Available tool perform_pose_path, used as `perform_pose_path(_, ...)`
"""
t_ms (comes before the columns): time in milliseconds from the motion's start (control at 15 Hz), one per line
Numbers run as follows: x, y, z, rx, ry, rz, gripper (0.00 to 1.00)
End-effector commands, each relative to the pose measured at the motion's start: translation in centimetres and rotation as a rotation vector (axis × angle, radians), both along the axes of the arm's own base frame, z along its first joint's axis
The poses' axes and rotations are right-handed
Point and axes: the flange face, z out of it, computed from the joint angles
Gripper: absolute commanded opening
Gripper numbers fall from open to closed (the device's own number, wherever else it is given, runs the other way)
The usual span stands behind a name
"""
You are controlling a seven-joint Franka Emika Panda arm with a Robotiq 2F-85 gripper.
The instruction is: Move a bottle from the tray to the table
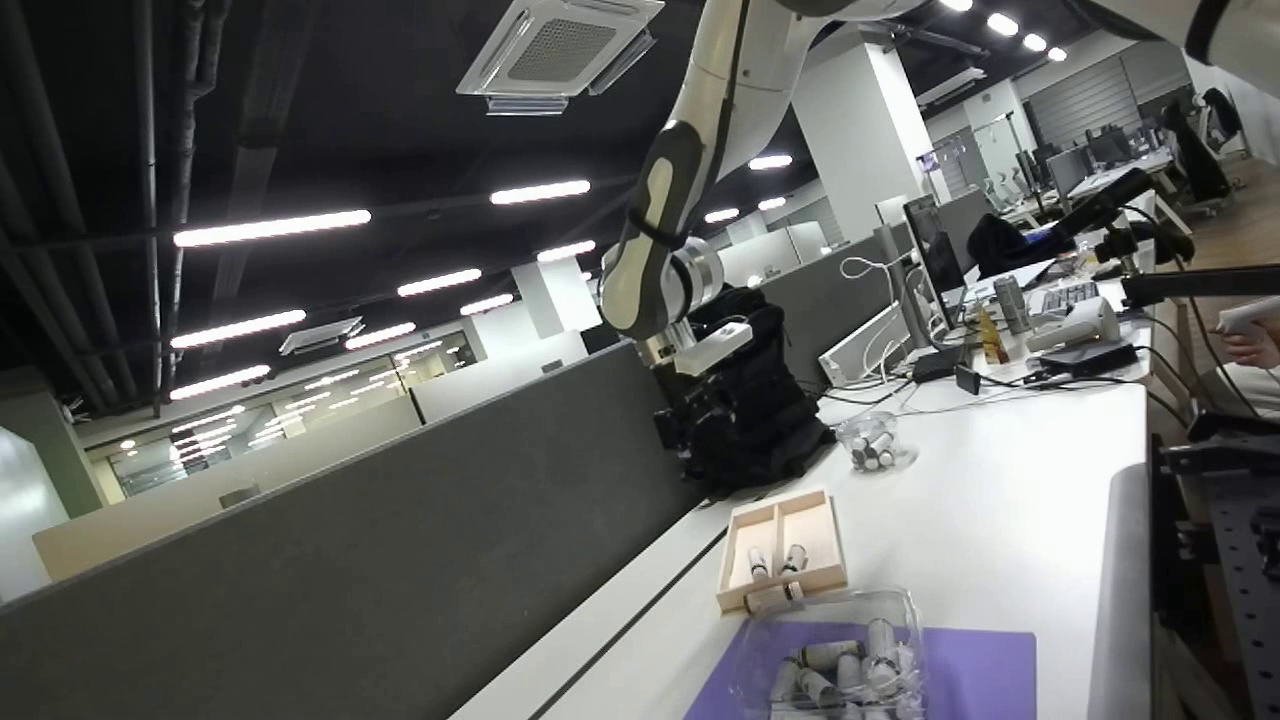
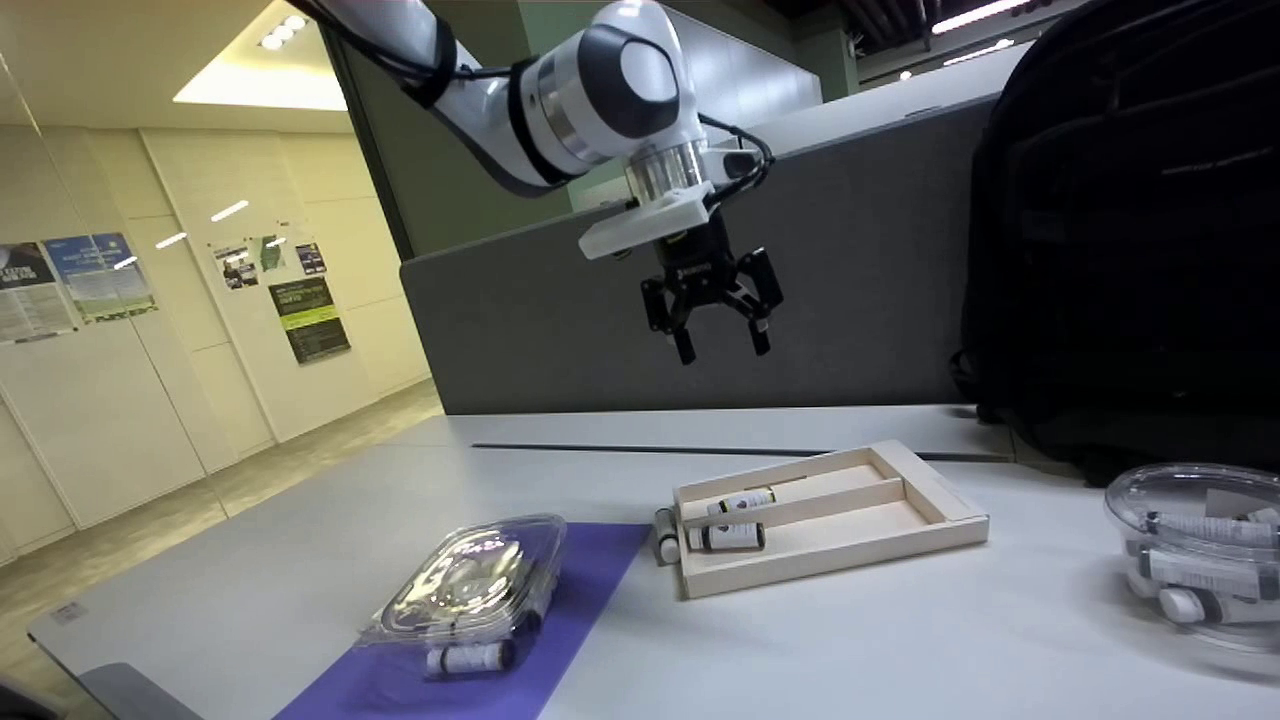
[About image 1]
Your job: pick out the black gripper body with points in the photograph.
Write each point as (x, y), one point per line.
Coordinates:
(681, 380)

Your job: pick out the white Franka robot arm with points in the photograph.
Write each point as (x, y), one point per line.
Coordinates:
(722, 83)

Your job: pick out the wooden two-compartment tray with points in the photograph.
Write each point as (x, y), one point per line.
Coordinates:
(820, 527)

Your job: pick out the yellowish desk bottle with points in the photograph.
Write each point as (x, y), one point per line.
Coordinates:
(989, 331)

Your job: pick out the black backpack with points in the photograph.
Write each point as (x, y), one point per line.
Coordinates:
(773, 424)

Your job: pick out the ceiling tube light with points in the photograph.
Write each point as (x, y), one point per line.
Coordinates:
(437, 283)
(566, 249)
(273, 225)
(486, 304)
(542, 194)
(223, 380)
(237, 331)
(383, 332)

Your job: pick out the clear plastic container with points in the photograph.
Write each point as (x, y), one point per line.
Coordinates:
(773, 624)

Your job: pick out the black computer monitor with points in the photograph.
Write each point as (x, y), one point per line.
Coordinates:
(934, 253)

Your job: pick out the white square pillar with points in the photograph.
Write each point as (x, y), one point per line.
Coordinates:
(866, 146)

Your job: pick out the grey desk cup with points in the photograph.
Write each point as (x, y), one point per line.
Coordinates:
(1016, 304)

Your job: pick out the purple mat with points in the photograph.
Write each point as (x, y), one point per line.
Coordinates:
(982, 672)

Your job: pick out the ceiling air conditioner cassette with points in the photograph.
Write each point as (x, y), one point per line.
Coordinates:
(560, 52)

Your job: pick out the grey desk partition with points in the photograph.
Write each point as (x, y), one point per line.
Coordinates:
(334, 572)

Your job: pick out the flat black desk device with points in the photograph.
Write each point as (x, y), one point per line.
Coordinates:
(1084, 357)

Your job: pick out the white desk device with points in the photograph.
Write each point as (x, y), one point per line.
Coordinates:
(1084, 326)

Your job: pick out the round ceiling spotlight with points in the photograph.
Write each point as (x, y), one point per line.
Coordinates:
(1000, 26)
(1037, 41)

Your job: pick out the black perforated breadboard table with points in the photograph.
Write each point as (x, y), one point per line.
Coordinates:
(1247, 587)

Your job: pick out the black office chair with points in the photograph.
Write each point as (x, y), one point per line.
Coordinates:
(1197, 146)

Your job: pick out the green pillar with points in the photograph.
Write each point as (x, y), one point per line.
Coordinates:
(52, 454)

